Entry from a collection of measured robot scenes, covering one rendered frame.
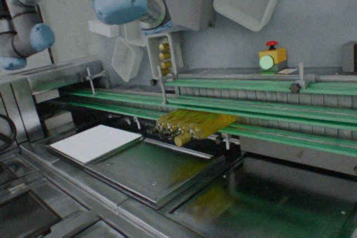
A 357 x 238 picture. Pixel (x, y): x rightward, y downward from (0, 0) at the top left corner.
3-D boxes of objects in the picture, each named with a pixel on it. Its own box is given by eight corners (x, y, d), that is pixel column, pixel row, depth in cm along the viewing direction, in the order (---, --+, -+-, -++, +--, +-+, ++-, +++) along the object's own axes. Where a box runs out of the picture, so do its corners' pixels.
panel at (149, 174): (102, 127, 171) (47, 150, 149) (101, 123, 170) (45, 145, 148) (225, 161, 106) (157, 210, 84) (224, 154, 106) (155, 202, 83)
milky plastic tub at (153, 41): (165, 76, 150) (153, 80, 145) (158, 33, 144) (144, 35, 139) (189, 76, 138) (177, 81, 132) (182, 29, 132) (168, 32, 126)
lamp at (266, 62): (263, 68, 101) (258, 69, 99) (261, 55, 100) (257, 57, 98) (274, 67, 98) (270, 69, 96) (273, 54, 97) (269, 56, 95)
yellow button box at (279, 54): (270, 67, 107) (260, 71, 102) (268, 47, 105) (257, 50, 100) (288, 66, 102) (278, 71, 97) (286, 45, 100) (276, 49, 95)
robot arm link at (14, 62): (35, 64, 92) (17, 72, 95) (27, 32, 92) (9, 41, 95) (15, 62, 85) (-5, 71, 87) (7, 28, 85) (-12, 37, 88)
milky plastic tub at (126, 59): (122, 62, 178) (110, 66, 172) (130, 32, 163) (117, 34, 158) (139, 80, 172) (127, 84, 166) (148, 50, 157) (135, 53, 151)
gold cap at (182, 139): (192, 140, 94) (183, 145, 91) (186, 142, 97) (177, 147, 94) (187, 130, 95) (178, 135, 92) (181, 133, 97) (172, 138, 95)
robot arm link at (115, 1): (164, -9, 108) (119, -69, 55) (176, 29, 110) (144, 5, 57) (135, 2, 110) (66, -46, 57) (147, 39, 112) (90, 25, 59)
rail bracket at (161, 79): (174, 98, 131) (154, 107, 122) (168, 62, 126) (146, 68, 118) (179, 99, 128) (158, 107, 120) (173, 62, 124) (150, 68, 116)
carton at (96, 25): (96, 19, 182) (88, 20, 178) (118, 25, 167) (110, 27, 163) (97, 28, 185) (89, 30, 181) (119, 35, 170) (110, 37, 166)
